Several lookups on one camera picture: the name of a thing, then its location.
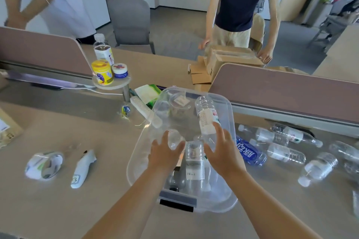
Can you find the person's left forearm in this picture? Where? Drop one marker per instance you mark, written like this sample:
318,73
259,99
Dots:
126,213

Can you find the person's right hand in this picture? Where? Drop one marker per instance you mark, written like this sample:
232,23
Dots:
227,160

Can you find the white handheld controller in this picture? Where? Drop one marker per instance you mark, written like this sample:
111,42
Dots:
82,168

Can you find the brown cardboard box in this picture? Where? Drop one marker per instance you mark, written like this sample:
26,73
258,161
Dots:
232,59

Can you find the clear plastic storage bin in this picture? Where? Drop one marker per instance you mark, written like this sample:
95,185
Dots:
137,171

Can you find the grey office chair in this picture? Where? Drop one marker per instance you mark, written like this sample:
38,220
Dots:
130,20

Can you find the blue labelled bottle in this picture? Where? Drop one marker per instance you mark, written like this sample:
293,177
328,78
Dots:
249,152

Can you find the cardboard box white label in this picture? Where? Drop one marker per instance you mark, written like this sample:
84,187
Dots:
8,135

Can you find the beige wooden cabinet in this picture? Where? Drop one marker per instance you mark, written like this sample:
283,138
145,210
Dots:
339,56

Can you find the white label drink bottle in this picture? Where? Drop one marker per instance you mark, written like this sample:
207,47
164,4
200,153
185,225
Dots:
103,53

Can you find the pile of clear water bottles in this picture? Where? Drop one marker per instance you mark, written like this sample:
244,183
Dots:
286,153

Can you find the person's left hand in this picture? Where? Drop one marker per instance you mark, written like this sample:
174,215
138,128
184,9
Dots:
165,160

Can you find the person's right forearm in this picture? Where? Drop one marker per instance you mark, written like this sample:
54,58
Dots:
269,213

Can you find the beige desk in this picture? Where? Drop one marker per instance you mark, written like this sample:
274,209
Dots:
84,124

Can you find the yellow plastic jar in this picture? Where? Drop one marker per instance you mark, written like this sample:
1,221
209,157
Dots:
102,74

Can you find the white tape roll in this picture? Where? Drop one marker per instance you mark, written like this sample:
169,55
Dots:
33,167

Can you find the white jar blue lid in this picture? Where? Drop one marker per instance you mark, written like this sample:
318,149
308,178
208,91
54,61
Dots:
120,72

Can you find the grey planter with plants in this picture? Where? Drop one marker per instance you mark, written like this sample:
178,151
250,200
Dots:
319,11

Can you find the brown desk divider panel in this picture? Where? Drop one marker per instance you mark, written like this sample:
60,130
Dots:
42,48
280,90

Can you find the clear plastic cup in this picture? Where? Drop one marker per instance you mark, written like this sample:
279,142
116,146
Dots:
179,105

